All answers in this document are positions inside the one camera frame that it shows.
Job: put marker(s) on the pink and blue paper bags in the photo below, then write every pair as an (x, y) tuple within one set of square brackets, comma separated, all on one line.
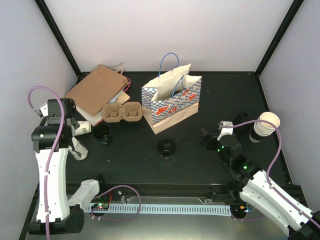
[(110, 109)]

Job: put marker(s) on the right stack of paper cups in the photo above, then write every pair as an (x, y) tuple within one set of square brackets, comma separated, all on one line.
[(266, 123)]

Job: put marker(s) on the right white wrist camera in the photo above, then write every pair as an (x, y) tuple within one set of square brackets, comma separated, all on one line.
[(225, 128)]

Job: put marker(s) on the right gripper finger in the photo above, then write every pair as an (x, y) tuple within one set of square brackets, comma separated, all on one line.
[(203, 141), (204, 133)]

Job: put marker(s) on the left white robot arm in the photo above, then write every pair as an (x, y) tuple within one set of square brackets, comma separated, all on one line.
[(53, 140)]

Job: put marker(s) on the brown kraft paper bag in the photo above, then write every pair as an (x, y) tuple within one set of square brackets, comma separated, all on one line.
[(97, 89)]

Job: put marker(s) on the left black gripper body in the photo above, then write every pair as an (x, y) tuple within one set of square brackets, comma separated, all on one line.
[(74, 125)]

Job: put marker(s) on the light blue cable duct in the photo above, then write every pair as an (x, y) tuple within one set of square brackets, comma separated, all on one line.
[(164, 209)]

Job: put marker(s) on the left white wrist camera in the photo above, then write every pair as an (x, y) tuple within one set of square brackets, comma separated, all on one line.
[(42, 111)]

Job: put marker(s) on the stack of paper cups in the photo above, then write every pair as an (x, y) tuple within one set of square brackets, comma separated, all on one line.
[(266, 123), (84, 128)]

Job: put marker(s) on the left stack of paper cups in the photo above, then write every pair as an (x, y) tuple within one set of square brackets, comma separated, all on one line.
[(84, 128)]

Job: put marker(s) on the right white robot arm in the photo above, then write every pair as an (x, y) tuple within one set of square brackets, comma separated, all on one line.
[(253, 186)]

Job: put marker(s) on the remaining pulp cup carriers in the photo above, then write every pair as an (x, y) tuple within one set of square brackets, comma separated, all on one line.
[(129, 112)]

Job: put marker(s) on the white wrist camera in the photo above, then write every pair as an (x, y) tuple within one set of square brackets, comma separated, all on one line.
[(225, 128), (42, 111)]

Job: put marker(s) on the black cup under right stack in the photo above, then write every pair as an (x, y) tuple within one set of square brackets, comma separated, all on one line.
[(254, 137)]

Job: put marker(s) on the small circuit board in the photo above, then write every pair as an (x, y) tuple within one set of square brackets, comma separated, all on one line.
[(100, 206)]

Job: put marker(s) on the black plastic cup lid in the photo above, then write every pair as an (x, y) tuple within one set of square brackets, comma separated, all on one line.
[(175, 93)]

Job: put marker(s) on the blue checkered paper bag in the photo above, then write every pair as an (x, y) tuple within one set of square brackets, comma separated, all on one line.
[(162, 111)]

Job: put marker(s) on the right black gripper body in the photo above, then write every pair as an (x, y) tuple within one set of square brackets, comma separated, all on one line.
[(210, 146)]

